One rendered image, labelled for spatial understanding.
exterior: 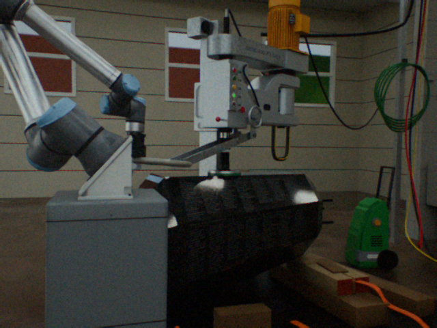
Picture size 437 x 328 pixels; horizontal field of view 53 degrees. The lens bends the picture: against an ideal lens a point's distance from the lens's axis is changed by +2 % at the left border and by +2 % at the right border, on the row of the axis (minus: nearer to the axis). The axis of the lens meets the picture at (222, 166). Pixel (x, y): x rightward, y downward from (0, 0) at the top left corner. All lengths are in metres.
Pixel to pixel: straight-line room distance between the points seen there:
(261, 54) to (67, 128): 1.68
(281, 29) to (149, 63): 5.78
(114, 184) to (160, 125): 7.24
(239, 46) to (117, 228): 1.62
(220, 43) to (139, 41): 6.26
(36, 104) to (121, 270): 0.74
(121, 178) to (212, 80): 1.36
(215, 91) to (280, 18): 0.89
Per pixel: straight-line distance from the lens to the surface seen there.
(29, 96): 1.89
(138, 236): 1.54
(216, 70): 2.77
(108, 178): 1.57
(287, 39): 3.33
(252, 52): 2.90
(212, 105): 2.76
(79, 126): 1.63
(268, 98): 3.03
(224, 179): 2.71
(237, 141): 2.80
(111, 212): 1.52
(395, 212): 5.10
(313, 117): 9.84
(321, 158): 9.94
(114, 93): 2.00
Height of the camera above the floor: 1.05
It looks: 3 degrees down
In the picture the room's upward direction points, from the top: 1 degrees clockwise
